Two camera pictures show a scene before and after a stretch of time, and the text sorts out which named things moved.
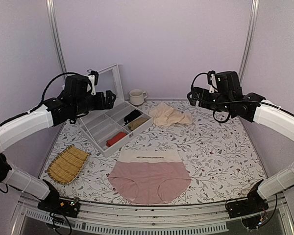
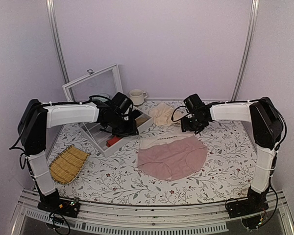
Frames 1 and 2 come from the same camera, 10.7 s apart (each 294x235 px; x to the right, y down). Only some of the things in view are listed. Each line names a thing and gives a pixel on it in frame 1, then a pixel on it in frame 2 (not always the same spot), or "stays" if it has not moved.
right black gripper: x=196 y=91 to x=185 y=126
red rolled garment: x=115 y=138 stays
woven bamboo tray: x=67 y=164 stays
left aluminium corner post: x=53 y=27 stays
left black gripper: x=101 y=105 to x=132 y=130
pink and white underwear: x=149 y=176 to x=170 y=152
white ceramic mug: x=137 y=96 stays
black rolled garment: x=134 y=114 stays
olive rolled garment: x=133 y=126 stays
